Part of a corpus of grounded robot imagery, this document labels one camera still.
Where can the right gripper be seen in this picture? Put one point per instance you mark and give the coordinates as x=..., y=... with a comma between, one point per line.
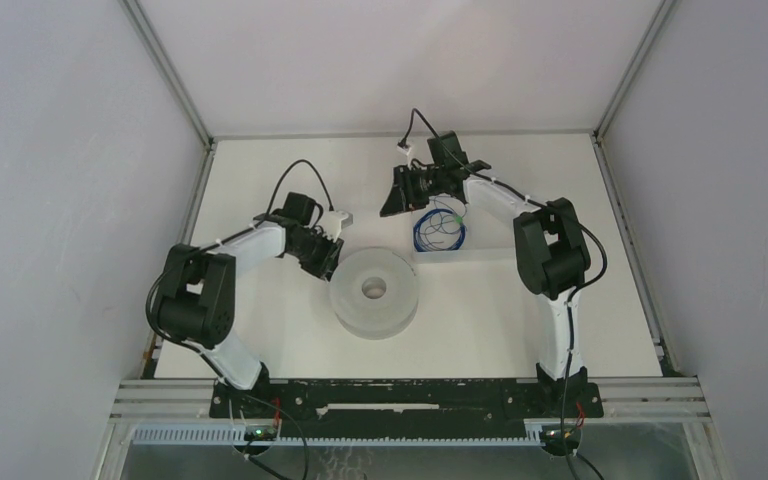
x=403, y=197

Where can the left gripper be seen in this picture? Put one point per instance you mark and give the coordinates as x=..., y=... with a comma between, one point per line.
x=328, y=264

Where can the white cable spool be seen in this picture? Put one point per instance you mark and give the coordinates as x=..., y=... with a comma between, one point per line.
x=374, y=293

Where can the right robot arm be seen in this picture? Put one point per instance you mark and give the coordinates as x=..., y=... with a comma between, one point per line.
x=550, y=249

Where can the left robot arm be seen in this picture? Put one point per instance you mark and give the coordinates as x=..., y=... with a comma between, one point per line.
x=192, y=302

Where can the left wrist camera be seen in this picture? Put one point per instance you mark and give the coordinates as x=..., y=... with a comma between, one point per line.
x=334, y=222

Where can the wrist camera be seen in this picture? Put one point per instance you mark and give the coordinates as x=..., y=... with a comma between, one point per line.
x=334, y=222
x=407, y=150

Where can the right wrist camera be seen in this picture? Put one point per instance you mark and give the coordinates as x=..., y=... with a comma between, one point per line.
x=407, y=150

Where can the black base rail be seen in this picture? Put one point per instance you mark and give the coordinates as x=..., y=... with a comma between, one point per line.
x=436, y=407

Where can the white slotted cable duct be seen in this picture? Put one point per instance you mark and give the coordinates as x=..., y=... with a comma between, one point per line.
x=225, y=435

